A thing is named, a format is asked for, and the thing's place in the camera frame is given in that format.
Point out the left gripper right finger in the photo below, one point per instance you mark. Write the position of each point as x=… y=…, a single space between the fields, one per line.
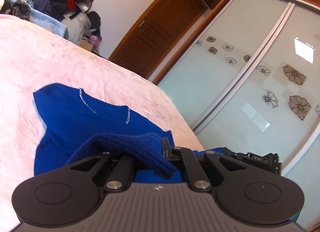
x=187 y=163

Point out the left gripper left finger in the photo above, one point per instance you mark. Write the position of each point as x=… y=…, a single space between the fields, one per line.
x=121 y=176

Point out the blue beaded sweater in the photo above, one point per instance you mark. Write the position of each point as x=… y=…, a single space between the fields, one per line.
x=79 y=126

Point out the frosted glass wardrobe door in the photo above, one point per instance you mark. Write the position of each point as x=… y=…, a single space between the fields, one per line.
x=199 y=79

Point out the cardboard box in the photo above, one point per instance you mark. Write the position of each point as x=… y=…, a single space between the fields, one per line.
x=84 y=43

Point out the purple bag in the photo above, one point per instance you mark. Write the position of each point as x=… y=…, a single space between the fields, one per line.
x=95 y=40

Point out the pink floral bed blanket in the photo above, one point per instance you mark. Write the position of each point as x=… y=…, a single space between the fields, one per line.
x=33 y=57

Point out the grey plastic-wrapped bundle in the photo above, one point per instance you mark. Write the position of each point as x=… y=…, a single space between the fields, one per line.
x=77 y=26

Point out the brown wooden door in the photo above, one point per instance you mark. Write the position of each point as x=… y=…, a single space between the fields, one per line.
x=155 y=33

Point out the light blue knitted blanket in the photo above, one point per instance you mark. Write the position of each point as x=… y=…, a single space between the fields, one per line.
x=44 y=21

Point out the leopard print garment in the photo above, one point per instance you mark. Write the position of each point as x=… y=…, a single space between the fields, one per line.
x=21 y=9

